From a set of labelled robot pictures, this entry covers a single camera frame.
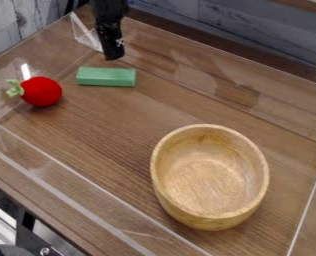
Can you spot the red plush tomato toy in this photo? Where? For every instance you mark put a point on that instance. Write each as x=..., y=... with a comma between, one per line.
x=40, y=91

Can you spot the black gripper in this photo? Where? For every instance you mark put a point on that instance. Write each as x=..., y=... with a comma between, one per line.
x=109, y=13

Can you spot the light wooden bowl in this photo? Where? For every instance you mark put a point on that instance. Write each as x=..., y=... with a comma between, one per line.
x=211, y=176

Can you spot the clear acrylic corner bracket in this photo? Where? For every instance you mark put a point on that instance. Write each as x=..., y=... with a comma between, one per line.
x=84, y=35

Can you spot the black metal table leg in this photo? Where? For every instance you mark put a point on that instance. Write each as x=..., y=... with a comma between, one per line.
x=28, y=239

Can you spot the green rectangular block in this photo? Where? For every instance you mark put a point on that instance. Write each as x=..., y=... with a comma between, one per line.
x=107, y=76

